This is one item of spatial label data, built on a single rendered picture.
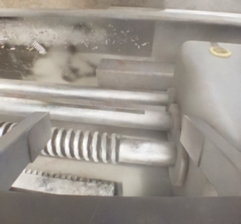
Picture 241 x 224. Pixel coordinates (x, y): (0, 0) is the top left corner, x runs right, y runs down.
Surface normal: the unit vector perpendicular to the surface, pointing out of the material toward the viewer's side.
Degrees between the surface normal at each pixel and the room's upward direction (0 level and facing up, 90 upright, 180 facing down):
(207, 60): 90
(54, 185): 90
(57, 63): 0
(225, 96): 90
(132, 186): 90
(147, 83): 0
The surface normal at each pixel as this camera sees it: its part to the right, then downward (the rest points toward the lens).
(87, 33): -0.12, 0.65
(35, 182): 0.00, -0.76
